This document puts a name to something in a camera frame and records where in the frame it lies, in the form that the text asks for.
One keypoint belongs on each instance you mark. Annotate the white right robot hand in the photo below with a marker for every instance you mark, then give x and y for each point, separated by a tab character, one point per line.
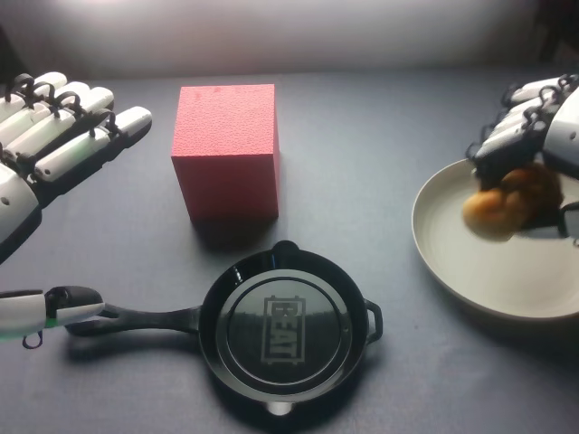
561	131

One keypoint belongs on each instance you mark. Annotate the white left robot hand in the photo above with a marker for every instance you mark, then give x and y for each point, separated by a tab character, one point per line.
50	135

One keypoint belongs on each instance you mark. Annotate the golden bread roll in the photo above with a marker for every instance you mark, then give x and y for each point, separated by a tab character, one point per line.
502	208

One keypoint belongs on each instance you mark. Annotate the black frying pan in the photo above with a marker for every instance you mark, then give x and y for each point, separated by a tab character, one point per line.
289	325

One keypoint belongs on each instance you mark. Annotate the white round plate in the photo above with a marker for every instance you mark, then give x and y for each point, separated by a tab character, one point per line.
497	280

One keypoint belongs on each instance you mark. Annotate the red cube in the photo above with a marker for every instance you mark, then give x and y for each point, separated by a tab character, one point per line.
226	149

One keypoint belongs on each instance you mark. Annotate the grey table cloth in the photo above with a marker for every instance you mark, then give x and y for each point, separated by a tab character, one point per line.
407	384

